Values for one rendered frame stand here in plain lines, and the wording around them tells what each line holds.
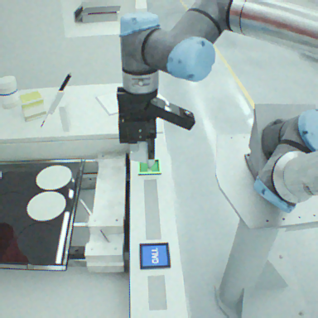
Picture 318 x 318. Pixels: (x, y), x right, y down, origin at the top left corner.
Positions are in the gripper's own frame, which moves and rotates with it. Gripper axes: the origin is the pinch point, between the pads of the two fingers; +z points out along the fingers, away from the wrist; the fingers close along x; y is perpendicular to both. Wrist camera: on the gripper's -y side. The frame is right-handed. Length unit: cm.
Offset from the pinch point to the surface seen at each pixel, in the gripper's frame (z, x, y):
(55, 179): 7.4, -3.8, 26.4
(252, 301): 96, -6, -49
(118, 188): 9.4, -1.5, 8.9
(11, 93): -4, -36, 47
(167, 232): 1.3, 20.3, -2.1
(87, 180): 12.4, -8.3, 18.6
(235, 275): 68, -7, -35
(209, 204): 97, -77, -38
